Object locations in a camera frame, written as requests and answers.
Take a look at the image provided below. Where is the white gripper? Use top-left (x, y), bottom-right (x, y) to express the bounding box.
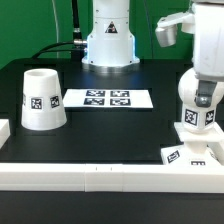
top-left (193, 1), bottom-right (224, 108)

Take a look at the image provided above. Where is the white lamp bulb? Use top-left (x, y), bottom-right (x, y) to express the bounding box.
top-left (178, 68), bottom-right (224, 132)

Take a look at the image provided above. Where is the white lamp base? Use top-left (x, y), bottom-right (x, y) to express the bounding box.
top-left (161, 122), bottom-right (224, 167)

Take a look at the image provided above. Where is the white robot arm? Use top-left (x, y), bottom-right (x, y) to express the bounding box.
top-left (82, 0), bottom-right (224, 108)

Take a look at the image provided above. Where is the white lamp shade cone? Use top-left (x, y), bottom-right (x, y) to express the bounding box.
top-left (21, 68), bottom-right (67, 131)

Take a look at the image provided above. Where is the white marker tag plate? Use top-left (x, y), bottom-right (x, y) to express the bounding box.
top-left (63, 89), bottom-right (153, 109)

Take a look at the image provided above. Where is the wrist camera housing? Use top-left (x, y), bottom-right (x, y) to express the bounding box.
top-left (155, 12), bottom-right (195, 47)

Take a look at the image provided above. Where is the black cable bundle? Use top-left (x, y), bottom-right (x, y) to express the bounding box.
top-left (31, 0), bottom-right (88, 60)

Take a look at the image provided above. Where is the white thin cable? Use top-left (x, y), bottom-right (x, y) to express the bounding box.
top-left (51, 0), bottom-right (61, 60)

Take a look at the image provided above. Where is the white front rail fence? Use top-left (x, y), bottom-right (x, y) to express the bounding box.
top-left (0, 163), bottom-right (224, 193)

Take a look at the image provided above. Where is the white left rail block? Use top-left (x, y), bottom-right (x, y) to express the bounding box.
top-left (0, 119), bottom-right (10, 149)

